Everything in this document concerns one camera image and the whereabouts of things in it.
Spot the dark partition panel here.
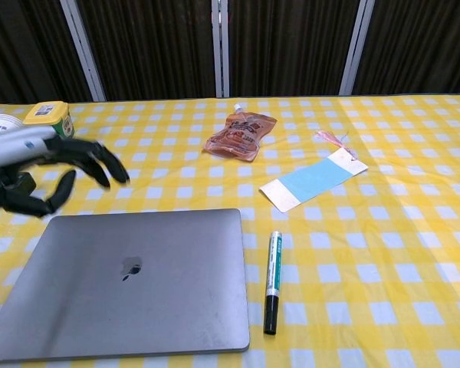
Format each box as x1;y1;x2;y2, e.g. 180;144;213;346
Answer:
0;0;107;109
339;0;460;97
212;0;370;99
60;0;225;103

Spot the yellow-lidded green container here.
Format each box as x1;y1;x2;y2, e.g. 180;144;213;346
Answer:
22;101;76;140

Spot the orange sauce pouch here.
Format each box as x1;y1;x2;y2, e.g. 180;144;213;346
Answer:
203;103;278;162

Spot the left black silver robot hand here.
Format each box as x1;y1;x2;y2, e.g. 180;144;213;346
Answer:
0;124;130;219

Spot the grey laptop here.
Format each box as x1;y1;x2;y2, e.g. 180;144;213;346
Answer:
0;208;251;363

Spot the blue white tasselled bookmark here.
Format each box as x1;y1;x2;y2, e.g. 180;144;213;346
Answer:
258;130;370;214

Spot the black white marker pen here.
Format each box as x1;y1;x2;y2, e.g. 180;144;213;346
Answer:
263;230;285;336

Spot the yellow white checked tablecloth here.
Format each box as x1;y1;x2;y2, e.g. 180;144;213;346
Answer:
0;93;460;368

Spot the white paper cup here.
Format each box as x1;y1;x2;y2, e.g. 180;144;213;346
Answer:
0;113;25;140

